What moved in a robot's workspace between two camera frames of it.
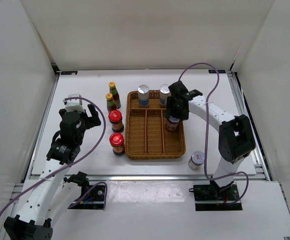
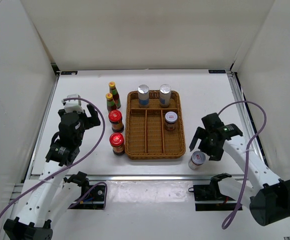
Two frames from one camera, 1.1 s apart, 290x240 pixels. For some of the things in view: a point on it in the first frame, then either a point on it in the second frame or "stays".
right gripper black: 170,111 to 215,154
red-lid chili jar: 117,141 stays
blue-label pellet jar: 143,95 stays
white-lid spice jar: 196,160 stays
